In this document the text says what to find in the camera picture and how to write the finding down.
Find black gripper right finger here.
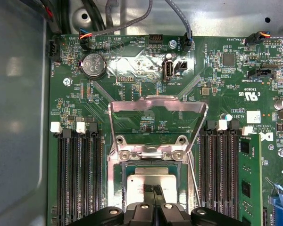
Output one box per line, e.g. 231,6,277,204
153,184,245,226

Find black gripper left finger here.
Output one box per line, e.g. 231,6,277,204
69,184,154,226

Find silver CPU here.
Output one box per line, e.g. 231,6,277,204
125,166,181,209

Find metal locking lever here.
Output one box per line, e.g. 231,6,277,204
188,152,202,209

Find CPU socket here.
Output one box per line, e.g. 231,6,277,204
107,131,199,226

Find white-clipped RAM slot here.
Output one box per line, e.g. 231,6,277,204
214,119,227,226
50,121,64,226
75,121,88,226

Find blue expansion slot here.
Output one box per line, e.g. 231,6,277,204
268,183,283,226

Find green RAM stick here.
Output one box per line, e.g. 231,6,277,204
237,133,264,226

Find green motherboard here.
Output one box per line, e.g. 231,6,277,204
47,32,283,226

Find round coin battery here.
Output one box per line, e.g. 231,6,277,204
79,54,108,80

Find black open PC case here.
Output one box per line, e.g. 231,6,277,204
0,0,283,226

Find grey sleeved fan cable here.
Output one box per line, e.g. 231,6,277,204
78,0,154,50
164,0,195,54

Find black connector coloured wires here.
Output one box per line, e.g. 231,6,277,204
246,31,283,46

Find black round cable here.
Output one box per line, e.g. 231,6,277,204
81,0,103,31

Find black sleeved cable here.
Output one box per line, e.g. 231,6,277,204
36,0,63,35

